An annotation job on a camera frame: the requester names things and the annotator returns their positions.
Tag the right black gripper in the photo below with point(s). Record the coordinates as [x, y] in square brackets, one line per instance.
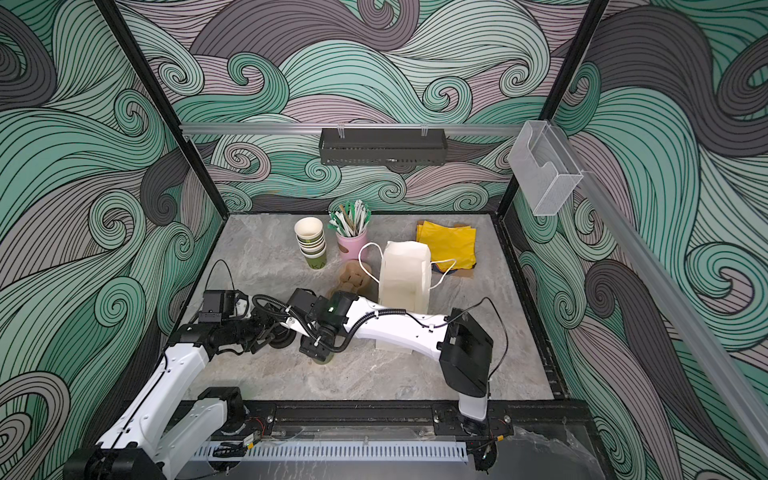
[314, 349]

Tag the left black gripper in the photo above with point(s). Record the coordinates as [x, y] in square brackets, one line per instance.
[263, 330]

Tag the green paper coffee cup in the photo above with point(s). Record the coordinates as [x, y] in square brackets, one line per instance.
[323, 360]

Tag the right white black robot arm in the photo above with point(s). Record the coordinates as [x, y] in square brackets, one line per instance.
[456, 341]

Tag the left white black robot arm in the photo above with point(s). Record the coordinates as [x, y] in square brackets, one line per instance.
[142, 444]

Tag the white paper takeout bag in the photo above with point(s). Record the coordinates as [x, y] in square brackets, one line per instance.
[405, 276]

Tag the stack of black cup lids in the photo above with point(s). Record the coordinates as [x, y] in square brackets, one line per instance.
[282, 337]

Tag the brown pulp cup carrier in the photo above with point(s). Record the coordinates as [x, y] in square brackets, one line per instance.
[353, 278]

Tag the pink cup holder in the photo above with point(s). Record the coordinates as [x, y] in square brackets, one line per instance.
[350, 247]

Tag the stack of green paper cups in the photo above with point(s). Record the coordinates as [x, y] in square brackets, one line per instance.
[310, 236]

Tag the yellow napkin stack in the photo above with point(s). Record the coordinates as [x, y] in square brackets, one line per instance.
[451, 247]

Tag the white slotted cable duct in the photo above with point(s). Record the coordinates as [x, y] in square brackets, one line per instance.
[364, 450]

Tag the black wall-mounted tray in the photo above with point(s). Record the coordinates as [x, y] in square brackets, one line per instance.
[382, 147]

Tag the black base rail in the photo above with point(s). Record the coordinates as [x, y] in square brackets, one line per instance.
[277, 418]

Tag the aluminium rail back wall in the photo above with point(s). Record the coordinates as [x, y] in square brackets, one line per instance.
[277, 128]

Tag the aluminium rail wall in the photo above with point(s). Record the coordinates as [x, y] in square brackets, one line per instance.
[277, 128]
[738, 394]

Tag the clear acrylic wall holder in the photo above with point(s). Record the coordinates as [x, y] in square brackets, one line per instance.
[544, 163]

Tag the aluminium rail right wall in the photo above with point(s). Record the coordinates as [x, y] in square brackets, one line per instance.
[738, 394]

